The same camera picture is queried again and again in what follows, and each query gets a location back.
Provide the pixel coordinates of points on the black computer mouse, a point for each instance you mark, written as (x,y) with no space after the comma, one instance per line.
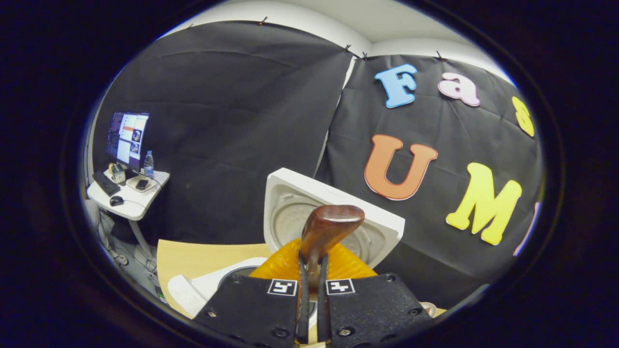
(116,201)

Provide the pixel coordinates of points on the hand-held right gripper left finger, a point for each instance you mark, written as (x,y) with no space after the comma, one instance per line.
(251,309)

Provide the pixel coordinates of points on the computer monitor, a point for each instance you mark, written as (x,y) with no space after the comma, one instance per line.
(126,140)

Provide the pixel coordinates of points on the black keyboard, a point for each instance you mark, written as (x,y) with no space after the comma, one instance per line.
(106,183)

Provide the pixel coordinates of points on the white oval dish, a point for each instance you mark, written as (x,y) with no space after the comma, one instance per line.
(130,186)

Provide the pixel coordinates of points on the clear bottle blue label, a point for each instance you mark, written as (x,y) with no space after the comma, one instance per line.
(148,165)

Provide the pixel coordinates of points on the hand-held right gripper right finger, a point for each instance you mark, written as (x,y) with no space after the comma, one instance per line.
(372,309)

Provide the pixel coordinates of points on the white rice cooker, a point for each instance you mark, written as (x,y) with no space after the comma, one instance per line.
(338,203)

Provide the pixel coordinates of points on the white side table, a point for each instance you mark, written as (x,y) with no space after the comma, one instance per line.
(133,205)

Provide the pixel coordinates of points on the black smartphone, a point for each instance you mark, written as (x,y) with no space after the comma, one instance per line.
(142,184)

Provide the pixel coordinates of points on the wooden spoon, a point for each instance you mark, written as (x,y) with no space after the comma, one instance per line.
(329,224)

